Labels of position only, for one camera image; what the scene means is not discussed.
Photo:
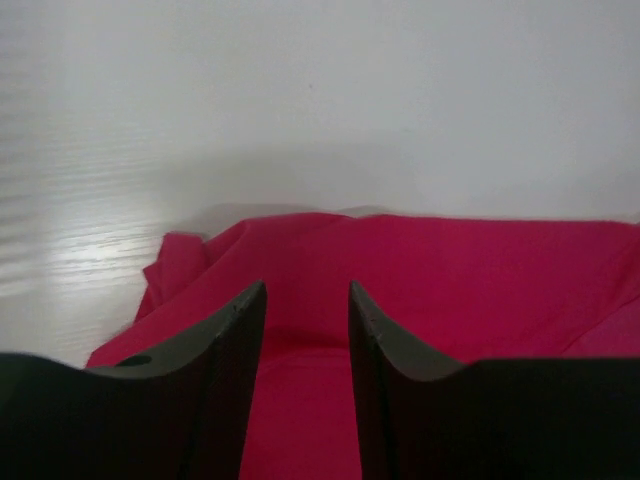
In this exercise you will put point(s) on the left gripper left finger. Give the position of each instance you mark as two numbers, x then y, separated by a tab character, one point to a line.
178	410

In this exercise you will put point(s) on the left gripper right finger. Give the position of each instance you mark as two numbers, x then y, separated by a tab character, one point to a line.
421	414

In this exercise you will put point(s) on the red t-shirt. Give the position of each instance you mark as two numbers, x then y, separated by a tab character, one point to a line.
471	288

